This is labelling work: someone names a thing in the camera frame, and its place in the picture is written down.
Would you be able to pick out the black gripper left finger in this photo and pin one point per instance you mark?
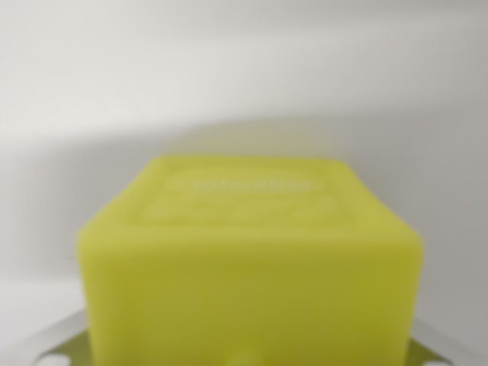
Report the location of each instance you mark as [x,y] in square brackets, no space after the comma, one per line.
[70,343]

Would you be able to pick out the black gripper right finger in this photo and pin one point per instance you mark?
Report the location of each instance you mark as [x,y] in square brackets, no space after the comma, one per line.
[425,347]

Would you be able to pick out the yellow cube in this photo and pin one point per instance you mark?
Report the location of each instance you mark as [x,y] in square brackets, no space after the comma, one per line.
[248,267]

